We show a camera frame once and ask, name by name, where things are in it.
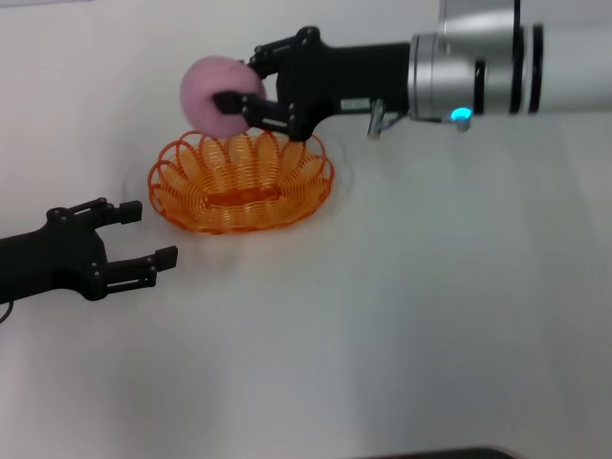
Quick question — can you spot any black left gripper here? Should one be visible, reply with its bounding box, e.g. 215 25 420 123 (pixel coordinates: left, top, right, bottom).
0 198 179 303

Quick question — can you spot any pink toy peach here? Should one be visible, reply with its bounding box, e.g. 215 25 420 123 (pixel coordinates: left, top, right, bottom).
179 55 267 140

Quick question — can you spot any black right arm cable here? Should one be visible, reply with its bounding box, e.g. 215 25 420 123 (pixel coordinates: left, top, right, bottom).
382 112 412 131

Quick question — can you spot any silver metal cable connector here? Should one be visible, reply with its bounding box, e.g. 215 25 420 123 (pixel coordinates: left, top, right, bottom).
366 98 386 140

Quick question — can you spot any black robot torso edge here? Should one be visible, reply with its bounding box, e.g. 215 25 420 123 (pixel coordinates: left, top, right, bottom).
370 447 520 459

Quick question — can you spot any orange plastic wire basket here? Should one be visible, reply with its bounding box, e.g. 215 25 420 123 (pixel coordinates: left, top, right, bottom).
146 128 336 235

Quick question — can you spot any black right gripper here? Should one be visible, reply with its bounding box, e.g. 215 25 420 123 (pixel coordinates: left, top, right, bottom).
211 26 412 143

